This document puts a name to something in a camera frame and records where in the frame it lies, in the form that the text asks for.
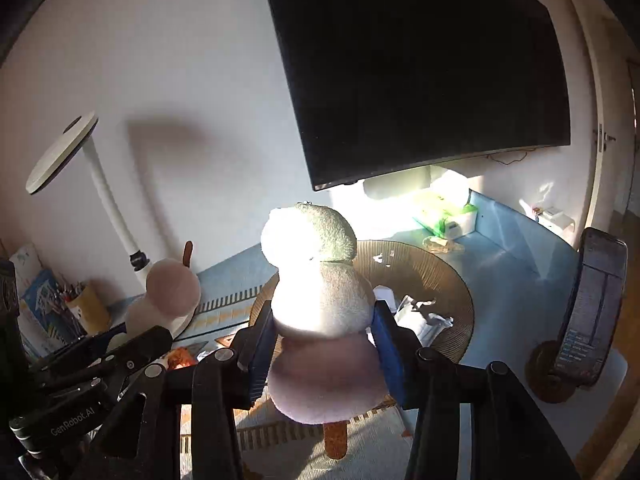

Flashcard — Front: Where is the green white pink plush skewer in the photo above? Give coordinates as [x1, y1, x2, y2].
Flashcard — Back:
[259, 201, 390, 460]

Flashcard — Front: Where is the brown cardboard pen holder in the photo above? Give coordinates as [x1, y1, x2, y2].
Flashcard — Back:
[66, 284, 111, 335]

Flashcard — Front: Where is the blue cover book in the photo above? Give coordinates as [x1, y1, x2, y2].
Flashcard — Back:
[21, 269, 86, 353]

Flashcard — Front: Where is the green tissue box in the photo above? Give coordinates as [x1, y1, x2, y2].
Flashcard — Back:
[413, 195, 478, 240]

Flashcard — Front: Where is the orange snack packet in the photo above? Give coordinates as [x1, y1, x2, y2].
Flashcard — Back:
[158, 347, 198, 370]

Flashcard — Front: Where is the patterned woven table mat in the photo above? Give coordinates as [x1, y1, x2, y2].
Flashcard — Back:
[169, 244, 417, 480]

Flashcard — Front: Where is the white paper booklet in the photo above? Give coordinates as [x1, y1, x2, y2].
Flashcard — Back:
[10, 243, 42, 294]

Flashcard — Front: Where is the black wall monitor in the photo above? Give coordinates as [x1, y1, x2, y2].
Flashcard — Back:
[268, 0, 570, 191]

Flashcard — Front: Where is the brown wicker bowl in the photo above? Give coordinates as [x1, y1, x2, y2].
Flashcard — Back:
[248, 238, 475, 365]

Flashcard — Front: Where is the smartphone on stand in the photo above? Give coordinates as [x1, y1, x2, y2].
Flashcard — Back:
[553, 228, 628, 387]

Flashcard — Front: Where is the white desk lamp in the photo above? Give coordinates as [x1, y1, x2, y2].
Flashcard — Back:
[25, 110, 198, 339]

